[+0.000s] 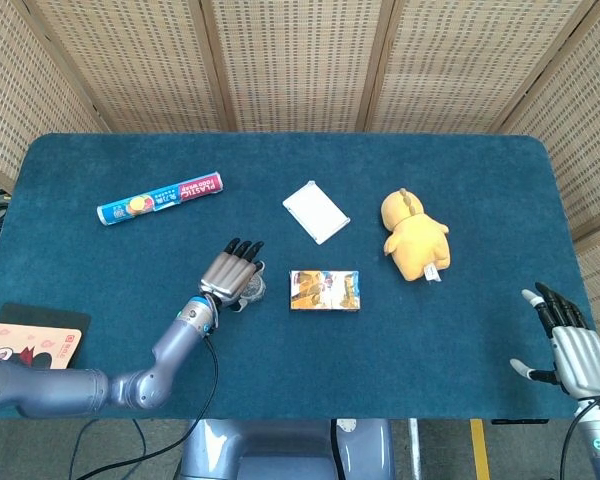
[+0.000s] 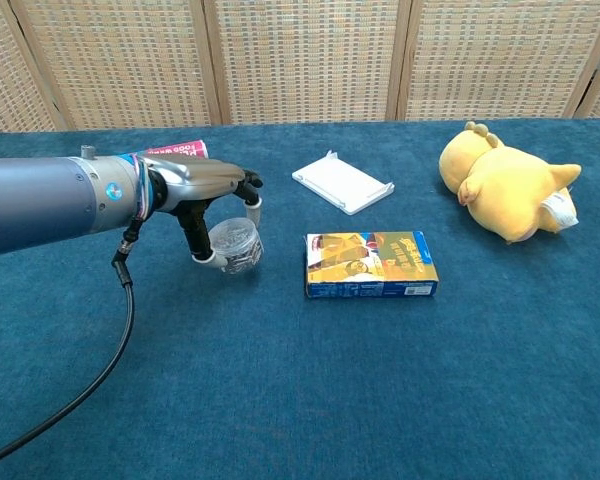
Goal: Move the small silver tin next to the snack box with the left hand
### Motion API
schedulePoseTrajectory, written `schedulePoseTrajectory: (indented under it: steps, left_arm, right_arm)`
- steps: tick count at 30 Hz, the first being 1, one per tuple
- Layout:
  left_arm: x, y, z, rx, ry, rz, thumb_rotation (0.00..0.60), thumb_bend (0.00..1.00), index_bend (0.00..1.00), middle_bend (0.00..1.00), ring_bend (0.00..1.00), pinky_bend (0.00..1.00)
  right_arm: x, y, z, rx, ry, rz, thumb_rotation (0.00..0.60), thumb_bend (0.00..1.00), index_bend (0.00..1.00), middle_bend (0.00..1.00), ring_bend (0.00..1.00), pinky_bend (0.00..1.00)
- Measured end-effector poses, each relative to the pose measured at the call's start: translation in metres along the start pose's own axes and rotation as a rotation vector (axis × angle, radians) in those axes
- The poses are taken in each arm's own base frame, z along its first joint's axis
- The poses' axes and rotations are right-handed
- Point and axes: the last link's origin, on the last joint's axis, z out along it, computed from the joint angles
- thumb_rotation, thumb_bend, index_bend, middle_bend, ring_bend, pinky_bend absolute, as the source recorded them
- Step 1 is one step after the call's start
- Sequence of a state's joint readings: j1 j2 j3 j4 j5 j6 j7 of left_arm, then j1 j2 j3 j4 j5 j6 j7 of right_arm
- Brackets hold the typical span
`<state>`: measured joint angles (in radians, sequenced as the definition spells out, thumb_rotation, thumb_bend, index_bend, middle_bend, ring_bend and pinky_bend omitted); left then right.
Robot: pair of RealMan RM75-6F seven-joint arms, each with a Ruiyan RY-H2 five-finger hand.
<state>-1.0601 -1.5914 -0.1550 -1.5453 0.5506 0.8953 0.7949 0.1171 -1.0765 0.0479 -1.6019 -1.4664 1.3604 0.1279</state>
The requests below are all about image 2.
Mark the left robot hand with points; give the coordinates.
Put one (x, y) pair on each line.
(195, 182)

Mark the clear round clip container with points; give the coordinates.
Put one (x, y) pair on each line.
(237, 247)

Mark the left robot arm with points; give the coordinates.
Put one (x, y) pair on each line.
(50, 200)

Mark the yellow and blue carton box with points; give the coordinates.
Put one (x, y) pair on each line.
(370, 262)

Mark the plastic food wrap roll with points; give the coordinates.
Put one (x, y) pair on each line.
(180, 150)

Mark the white flat tray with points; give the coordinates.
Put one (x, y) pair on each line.
(341, 183)

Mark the woven bamboo folding screen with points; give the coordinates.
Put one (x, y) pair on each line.
(305, 60)

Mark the blue carpet table cover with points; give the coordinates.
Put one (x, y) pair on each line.
(280, 380)

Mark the yellow plush duck toy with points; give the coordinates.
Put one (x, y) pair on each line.
(510, 190)

